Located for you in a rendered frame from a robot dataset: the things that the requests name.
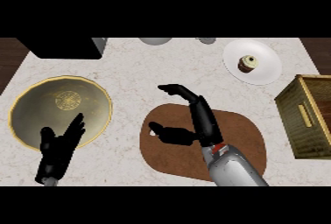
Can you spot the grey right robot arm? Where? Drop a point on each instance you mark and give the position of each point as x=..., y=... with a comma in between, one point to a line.
x=231, y=167

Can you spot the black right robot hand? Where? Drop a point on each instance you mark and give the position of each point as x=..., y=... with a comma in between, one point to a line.
x=206, y=122

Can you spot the small grey object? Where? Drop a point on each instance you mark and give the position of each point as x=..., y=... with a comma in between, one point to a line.
x=208, y=40

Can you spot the grey round object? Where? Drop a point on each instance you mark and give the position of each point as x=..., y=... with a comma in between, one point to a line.
x=156, y=40

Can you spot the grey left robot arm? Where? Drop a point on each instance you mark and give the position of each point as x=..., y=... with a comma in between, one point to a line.
x=51, y=183

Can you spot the white plate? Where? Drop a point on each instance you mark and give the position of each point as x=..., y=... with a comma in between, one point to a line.
x=259, y=55

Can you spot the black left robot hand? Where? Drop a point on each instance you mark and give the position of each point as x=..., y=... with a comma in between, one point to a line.
x=58, y=151

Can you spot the brown cutting board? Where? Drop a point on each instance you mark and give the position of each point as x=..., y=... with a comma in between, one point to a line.
x=177, y=157

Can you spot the gold rimmed bowl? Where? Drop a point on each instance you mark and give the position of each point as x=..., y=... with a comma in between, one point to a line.
x=48, y=110

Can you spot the chocolate cupcake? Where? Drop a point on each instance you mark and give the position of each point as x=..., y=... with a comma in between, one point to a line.
x=248, y=64

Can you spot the black appliance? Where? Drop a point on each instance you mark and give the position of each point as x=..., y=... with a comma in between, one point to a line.
x=63, y=48

